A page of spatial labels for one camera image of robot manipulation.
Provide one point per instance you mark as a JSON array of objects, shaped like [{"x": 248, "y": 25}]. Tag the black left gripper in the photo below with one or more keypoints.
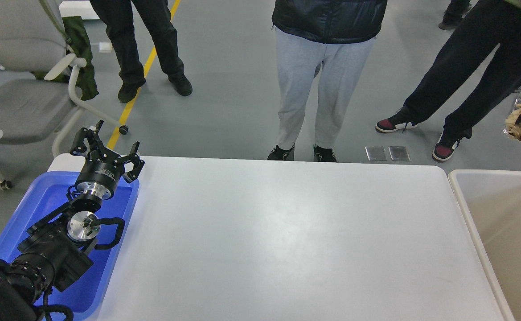
[{"x": 100, "y": 175}]

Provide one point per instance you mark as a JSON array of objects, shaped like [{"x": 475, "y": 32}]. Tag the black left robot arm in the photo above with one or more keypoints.
[{"x": 56, "y": 252}]

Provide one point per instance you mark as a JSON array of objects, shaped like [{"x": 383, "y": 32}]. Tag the blue plastic tray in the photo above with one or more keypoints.
[{"x": 46, "y": 193}]

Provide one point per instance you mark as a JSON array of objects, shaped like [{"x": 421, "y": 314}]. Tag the white plastic bin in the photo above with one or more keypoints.
[{"x": 490, "y": 201}]

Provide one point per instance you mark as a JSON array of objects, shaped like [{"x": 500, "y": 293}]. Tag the person with red sneakers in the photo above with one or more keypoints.
[{"x": 491, "y": 26}]

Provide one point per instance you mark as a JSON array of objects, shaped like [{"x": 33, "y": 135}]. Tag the grey office chair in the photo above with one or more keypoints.
[{"x": 38, "y": 92}]

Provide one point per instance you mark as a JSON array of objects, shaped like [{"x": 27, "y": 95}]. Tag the green jacket on chair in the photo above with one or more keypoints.
[{"x": 73, "y": 31}]

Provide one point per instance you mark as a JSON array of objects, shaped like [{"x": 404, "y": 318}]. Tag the person in black trousers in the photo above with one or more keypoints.
[{"x": 117, "y": 15}]

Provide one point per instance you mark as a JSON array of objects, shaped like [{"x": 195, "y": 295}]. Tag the metal floor outlet plate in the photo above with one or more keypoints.
[{"x": 376, "y": 153}]

